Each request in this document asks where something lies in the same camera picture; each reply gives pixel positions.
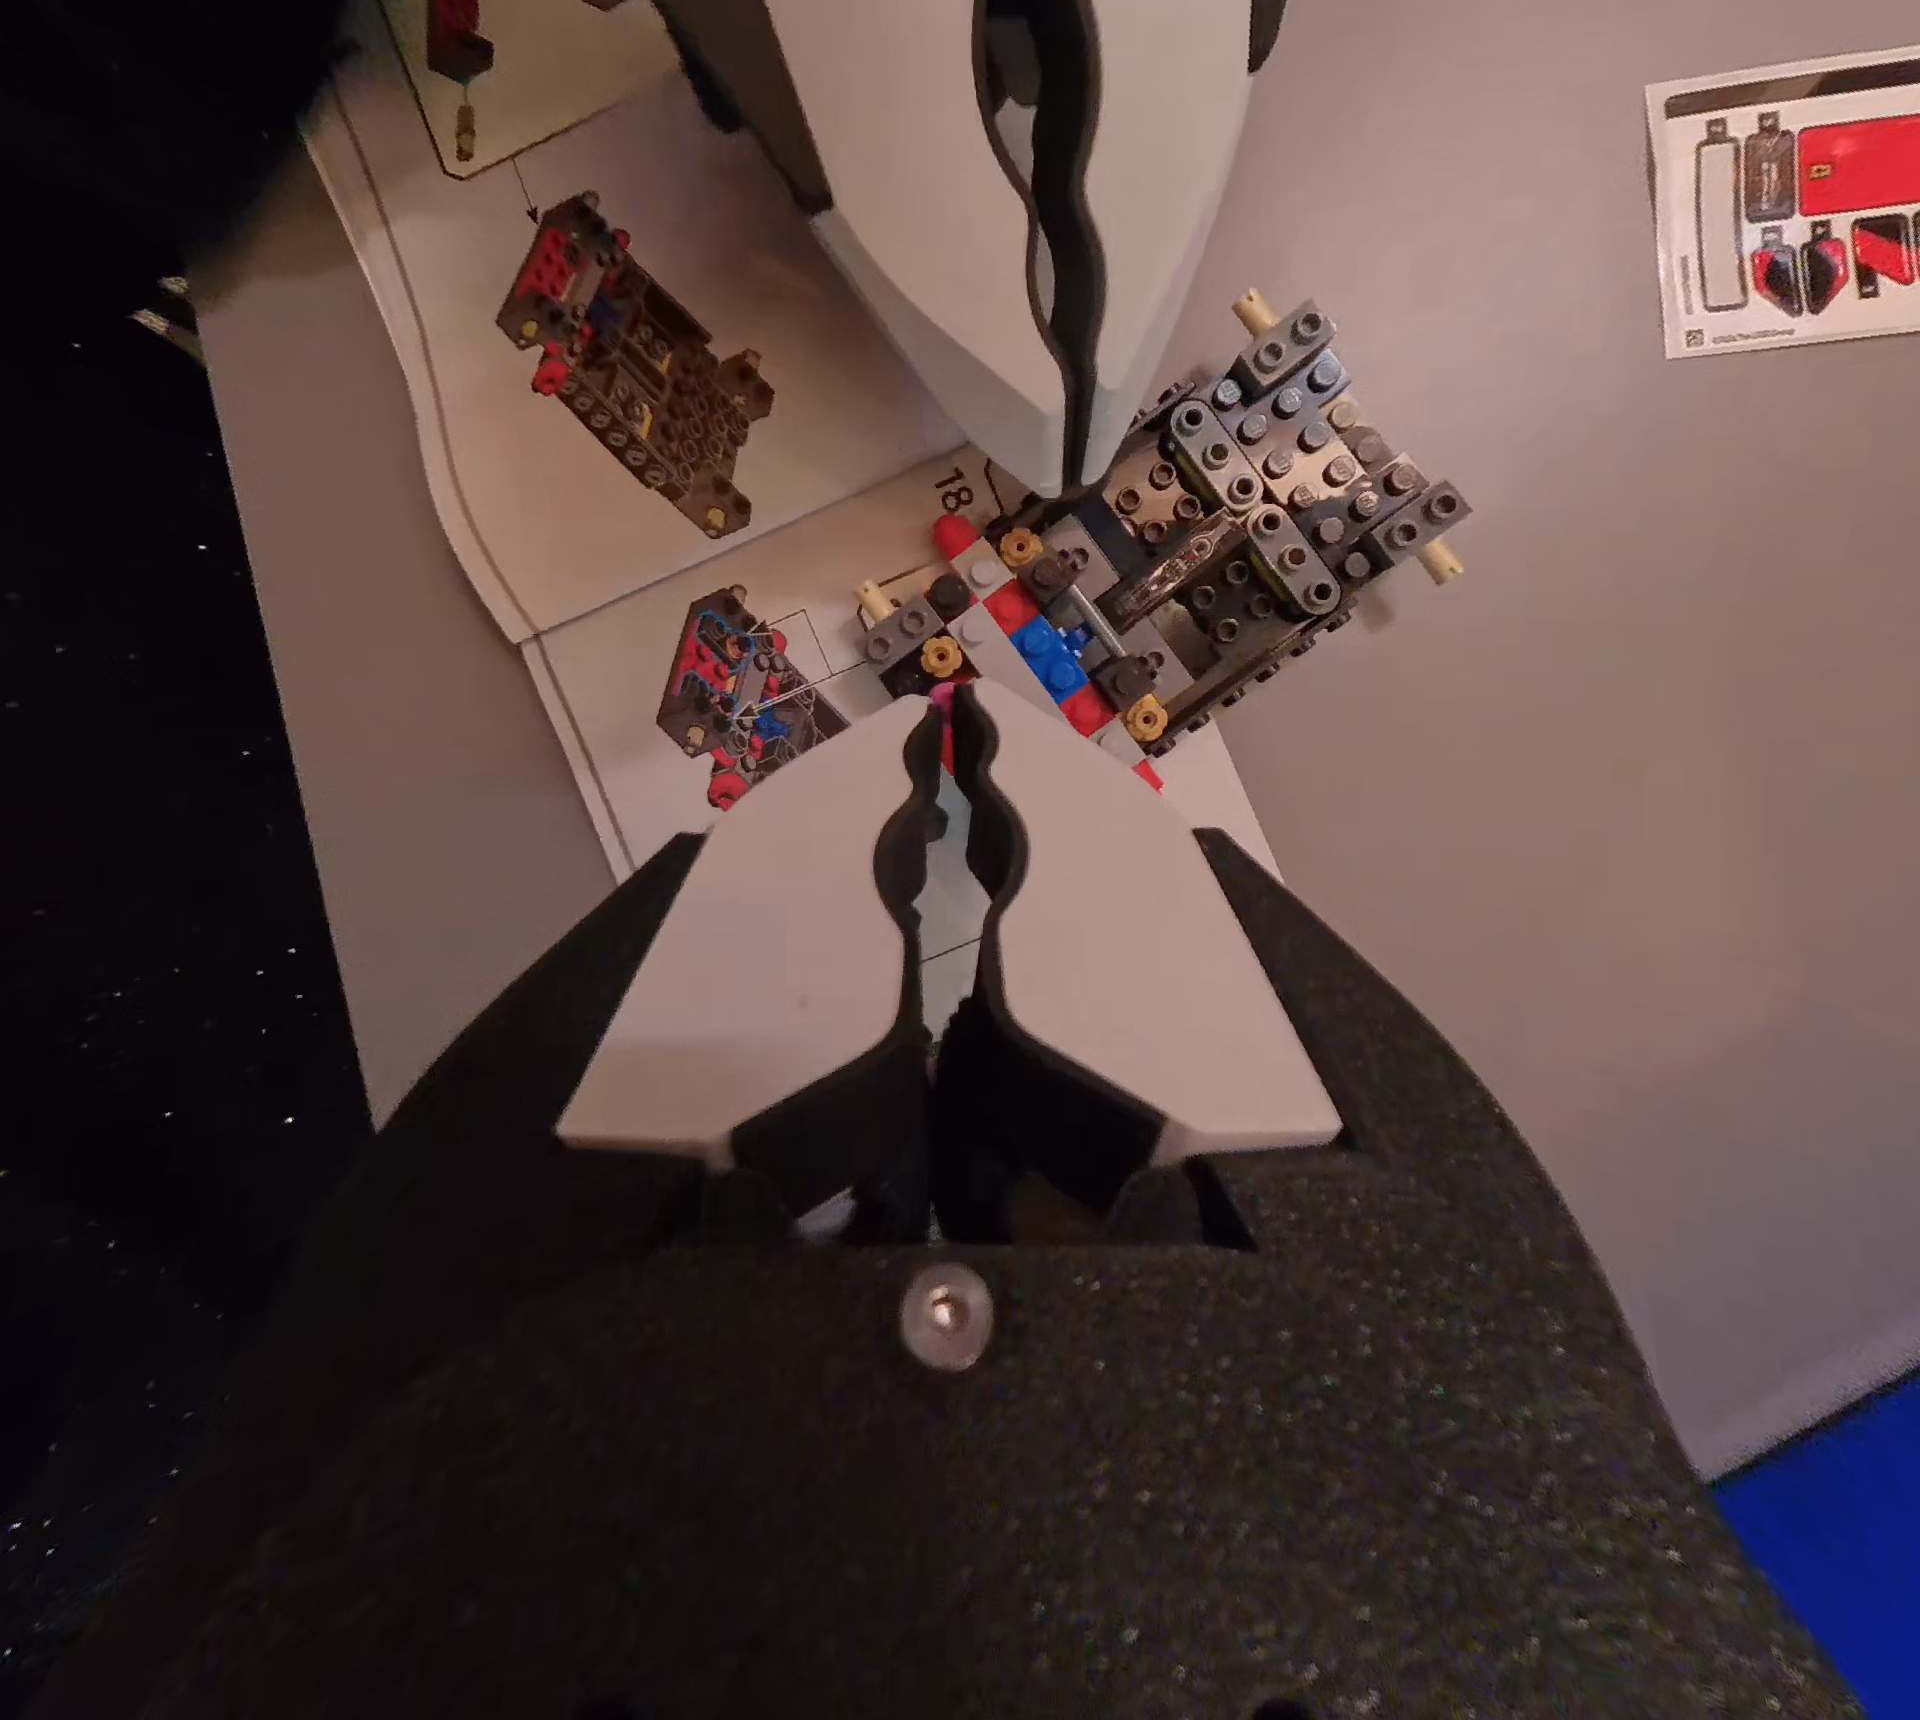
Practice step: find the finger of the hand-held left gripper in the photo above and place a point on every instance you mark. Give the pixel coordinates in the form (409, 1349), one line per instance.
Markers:
(871, 25)
(1183, 25)

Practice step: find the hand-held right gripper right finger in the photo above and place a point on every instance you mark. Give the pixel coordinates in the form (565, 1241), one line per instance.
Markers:
(1139, 969)

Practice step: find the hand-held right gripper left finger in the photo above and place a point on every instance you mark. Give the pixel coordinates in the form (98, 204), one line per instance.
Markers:
(751, 969)

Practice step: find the lego car chassis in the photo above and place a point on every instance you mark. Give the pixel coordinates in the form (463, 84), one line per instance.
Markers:
(1275, 459)

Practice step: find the lego instruction booklet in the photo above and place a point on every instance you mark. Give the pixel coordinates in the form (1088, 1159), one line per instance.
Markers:
(677, 173)

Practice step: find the lego sticker sheet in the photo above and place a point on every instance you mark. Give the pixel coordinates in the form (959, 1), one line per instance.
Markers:
(1845, 173)

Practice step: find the blue plastic bin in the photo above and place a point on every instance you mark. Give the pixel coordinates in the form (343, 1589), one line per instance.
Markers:
(1845, 1569)

